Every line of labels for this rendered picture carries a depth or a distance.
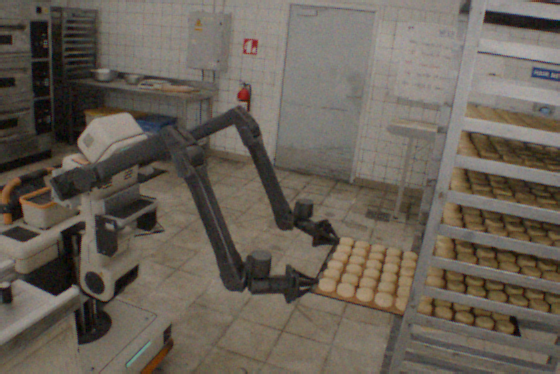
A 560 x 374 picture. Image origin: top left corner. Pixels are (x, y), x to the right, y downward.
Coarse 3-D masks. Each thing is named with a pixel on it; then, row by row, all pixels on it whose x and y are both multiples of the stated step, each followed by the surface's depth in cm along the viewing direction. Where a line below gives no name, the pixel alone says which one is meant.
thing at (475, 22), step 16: (480, 0) 85; (480, 16) 85; (480, 32) 86; (464, 48) 88; (464, 64) 89; (464, 80) 90; (464, 96) 91; (464, 112) 92; (448, 128) 95; (448, 144) 95; (448, 160) 96; (448, 176) 97; (432, 208) 100; (432, 224) 101; (432, 240) 103; (416, 272) 106; (416, 288) 107; (416, 304) 109; (400, 336) 113; (400, 352) 114; (400, 368) 116
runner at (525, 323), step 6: (516, 318) 145; (522, 318) 145; (522, 324) 145; (528, 324) 145; (534, 324) 144; (540, 324) 143; (546, 324) 142; (540, 330) 142; (546, 330) 142; (552, 330) 142; (558, 330) 141
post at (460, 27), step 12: (456, 24) 127; (456, 36) 128; (456, 60) 130; (444, 96) 134; (444, 108) 135; (444, 120) 136; (432, 168) 142; (432, 192) 144; (420, 216) 147; (420, 240) 150; (396, 324) 162; (384, 360) 169
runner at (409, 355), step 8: (392, 352) 166; (408, 352) 164; (408, 360) 162; (416, 360) 162; (424, 360) 162; (432, 360) 161; (440, 360) 160; (448, 360) 159; (440, 368) 158; (448, 368) 159; (456, 368) 159; (464, 368) 158; (472, 368) 156
